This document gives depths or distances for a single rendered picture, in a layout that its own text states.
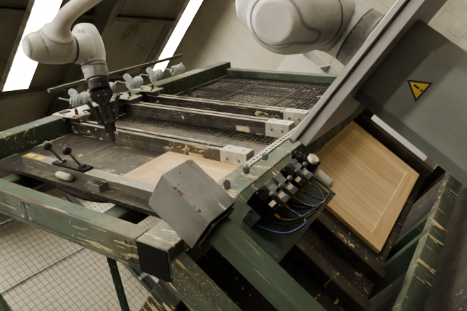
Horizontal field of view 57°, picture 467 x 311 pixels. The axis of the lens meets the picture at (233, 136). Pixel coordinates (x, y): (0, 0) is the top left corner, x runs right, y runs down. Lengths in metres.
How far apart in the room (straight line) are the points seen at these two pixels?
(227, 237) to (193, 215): 0.10
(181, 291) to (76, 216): 0.43
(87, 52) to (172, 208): 0.76
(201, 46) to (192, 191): 6.67
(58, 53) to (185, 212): 0.77
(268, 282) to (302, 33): 0.58
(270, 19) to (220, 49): 6.58
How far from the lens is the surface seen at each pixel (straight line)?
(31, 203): 1.62
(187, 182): 1.08
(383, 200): 2.40
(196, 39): 7.73
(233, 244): 1.07
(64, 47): 1.57
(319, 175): 1.64
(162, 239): 1.23
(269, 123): 2.03
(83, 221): 1.42
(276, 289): 1.07
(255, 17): 0.92
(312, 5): 0.93
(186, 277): 1.20
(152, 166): 1.77
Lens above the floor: 0.62
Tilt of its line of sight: 14 degrees up
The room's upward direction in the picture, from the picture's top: 48 degrees counter-clockwise
